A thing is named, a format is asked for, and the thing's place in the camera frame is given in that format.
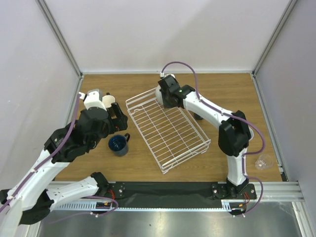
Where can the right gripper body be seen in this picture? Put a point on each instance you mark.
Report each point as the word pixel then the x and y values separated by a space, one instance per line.
pixel 167 84

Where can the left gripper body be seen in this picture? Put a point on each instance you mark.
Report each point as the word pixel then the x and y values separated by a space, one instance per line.
pixel 114 124

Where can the dark blue enamel mug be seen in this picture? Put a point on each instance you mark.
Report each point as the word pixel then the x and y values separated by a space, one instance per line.
pixel 118 144

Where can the white speckled mug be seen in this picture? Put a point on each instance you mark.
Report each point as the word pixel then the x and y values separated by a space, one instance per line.
pixel 158 95

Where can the black mug white interior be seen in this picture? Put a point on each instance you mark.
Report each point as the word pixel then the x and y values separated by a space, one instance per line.
pixel 107 100

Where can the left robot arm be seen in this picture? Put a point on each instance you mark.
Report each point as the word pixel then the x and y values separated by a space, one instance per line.
pixel 63 147

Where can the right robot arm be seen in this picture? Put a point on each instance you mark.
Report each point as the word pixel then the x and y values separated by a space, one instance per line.
pixel 233 131

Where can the small dark blue cup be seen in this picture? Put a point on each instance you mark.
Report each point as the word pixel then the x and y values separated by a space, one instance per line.
pixel 197 117

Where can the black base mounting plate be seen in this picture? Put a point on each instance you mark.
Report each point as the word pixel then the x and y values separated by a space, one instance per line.
pixel 182 195

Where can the clear wine glass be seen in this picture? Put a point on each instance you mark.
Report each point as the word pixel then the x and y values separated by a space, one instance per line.
pixel 263 162

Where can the white wire dish rack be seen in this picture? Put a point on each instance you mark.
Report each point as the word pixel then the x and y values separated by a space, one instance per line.
pixel 172 135

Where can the aluminium cable duct rail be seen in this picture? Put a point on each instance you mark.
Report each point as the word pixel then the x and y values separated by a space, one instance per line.
pixel 80 205

